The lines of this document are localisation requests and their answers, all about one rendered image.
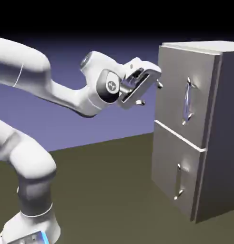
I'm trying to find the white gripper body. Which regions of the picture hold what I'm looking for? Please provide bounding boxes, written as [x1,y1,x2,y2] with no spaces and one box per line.
[117,60,163,110]

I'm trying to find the grey cabinet door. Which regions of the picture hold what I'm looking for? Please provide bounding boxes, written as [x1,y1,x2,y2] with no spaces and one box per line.
[151,120,207,222]
[154,45,223,150]

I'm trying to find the grey metal cabinet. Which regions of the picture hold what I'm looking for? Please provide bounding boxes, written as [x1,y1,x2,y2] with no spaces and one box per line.
[151,40,234,224]

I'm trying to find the straight silver door handle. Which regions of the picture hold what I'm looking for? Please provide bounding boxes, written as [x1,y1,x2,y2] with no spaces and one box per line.
[173,163,184,201]

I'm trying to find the curved silver door handle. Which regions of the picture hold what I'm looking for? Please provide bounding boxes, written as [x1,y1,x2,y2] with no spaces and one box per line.
[181,77,197,126]

